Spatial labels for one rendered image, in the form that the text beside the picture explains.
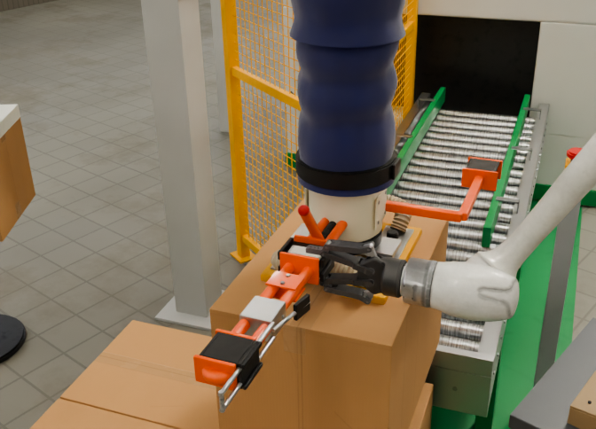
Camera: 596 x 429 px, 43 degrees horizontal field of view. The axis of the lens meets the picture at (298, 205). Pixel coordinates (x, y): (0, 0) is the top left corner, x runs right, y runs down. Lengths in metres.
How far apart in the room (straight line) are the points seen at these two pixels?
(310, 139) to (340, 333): 0.41
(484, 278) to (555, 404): 0.60
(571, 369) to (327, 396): 0.70
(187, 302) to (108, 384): 1.20
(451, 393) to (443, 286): 0.98
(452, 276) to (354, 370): 0.31
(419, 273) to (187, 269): 2.04
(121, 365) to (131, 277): 1.50
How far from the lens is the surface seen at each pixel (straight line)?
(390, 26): 1.54
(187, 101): 3.01
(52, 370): 3.35
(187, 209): 3.21
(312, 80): 1.57
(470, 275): 1.42
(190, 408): 2.20
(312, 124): 1.60
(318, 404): 1.67
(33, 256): 4.20
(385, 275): 1.45
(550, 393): 1.98
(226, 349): 1.26
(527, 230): 1.57
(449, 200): 3.29
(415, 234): 1.88
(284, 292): 1.46
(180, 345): 2.43
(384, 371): 1.56
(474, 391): 2.35
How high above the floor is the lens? 1.99
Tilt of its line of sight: 27 degrees down
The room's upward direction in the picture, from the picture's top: 1 degrees counter-clockwise
